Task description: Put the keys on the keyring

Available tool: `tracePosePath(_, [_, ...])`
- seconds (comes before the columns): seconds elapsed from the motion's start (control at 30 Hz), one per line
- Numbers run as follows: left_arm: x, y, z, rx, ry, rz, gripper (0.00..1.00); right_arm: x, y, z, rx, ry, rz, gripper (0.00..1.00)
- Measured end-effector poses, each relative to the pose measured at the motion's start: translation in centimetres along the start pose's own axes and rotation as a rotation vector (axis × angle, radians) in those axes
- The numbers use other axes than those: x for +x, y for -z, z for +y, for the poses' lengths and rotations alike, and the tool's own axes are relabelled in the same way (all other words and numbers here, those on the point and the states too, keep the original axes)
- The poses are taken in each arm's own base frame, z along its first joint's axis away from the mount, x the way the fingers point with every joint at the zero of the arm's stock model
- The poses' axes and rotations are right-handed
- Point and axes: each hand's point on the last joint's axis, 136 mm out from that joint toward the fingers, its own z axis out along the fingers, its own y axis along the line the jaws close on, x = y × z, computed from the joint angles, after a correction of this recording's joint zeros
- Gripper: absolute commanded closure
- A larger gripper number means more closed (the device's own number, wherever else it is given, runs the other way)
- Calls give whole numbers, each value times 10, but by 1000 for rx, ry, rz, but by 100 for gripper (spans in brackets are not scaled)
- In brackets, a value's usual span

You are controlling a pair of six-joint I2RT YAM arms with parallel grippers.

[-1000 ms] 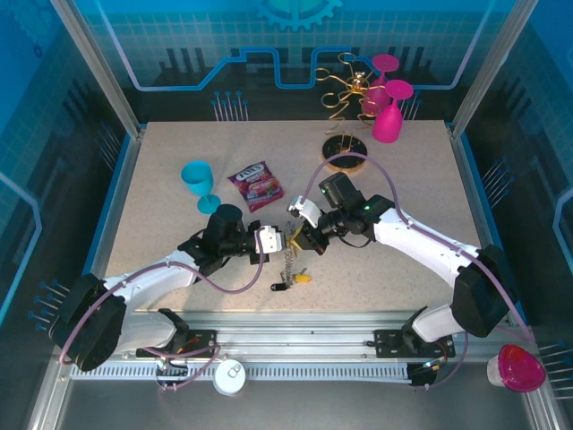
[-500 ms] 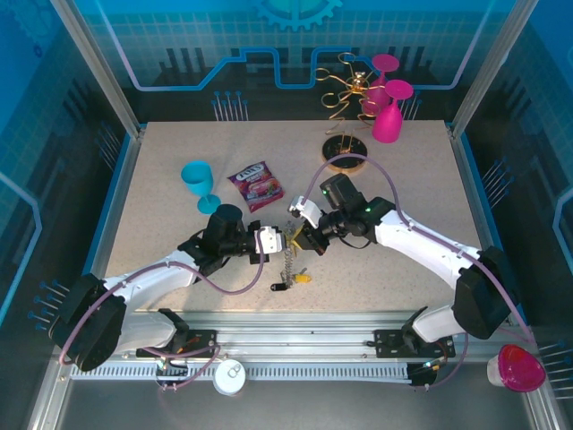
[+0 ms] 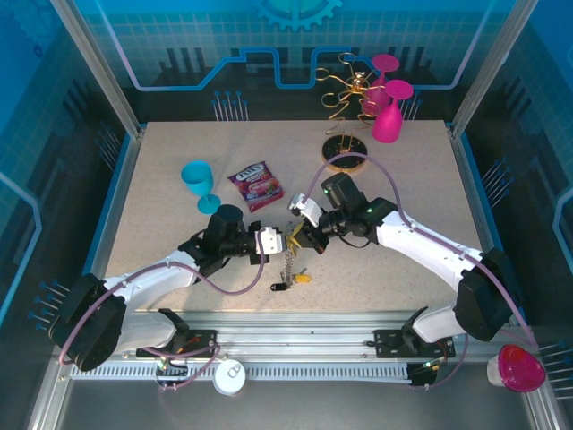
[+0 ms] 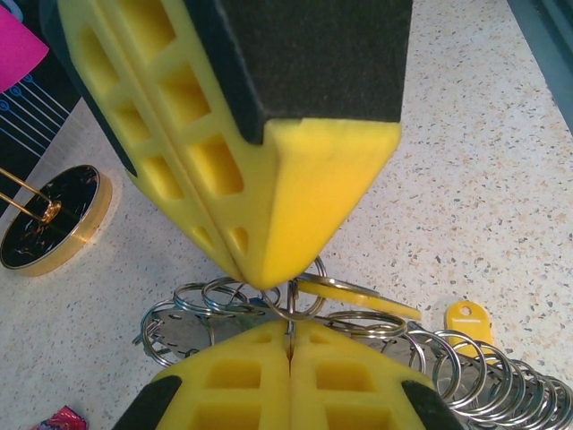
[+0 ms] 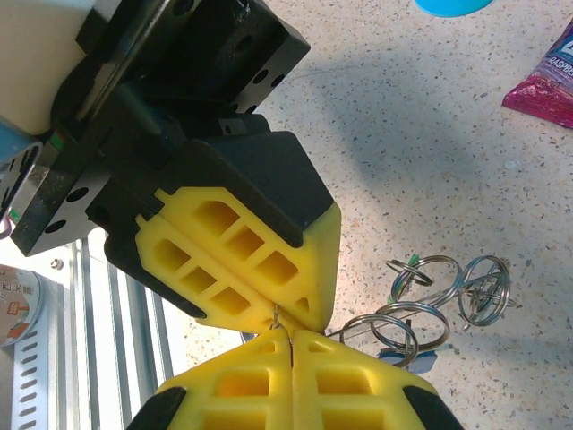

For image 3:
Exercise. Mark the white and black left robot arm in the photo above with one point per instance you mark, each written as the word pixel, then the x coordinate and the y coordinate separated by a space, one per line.
pixel 147 275

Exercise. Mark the white pull-tab can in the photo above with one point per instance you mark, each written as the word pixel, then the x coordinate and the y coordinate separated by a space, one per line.
pixel 228 380

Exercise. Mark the aluminium frame post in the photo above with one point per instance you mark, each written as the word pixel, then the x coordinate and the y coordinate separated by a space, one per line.
pixel 106 76
pixel 494 67

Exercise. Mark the aluminium side rail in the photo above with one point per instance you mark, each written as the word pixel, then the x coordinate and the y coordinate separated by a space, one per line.
pixel 472 179
pixel 123 179

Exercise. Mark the pink plastic goblet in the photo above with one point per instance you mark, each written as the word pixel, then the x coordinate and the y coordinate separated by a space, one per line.
pixel 387 125

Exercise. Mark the black key fob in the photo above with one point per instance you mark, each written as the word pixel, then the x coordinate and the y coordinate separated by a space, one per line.
pixel 279 286

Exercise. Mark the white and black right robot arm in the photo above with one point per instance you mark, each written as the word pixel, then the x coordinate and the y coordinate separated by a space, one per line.
pixel 425 251

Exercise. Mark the purple candy bag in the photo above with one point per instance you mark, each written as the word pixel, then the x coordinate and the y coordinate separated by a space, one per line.
pixel 255 186

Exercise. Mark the white cup with pink lid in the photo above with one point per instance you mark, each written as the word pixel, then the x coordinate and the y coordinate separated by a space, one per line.
pixel 521 369

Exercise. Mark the aluminium front rail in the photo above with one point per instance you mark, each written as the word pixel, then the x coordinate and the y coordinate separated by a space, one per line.
pixel 291 331

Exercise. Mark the yellow capped key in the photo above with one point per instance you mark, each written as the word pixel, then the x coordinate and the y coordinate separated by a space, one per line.
pixel 304 278

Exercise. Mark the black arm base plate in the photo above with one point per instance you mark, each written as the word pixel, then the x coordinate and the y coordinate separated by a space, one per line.
pixel 385 342
pixel 203 336

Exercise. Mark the blue plastic goblet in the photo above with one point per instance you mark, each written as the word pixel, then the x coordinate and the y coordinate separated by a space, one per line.
pixel 197 179

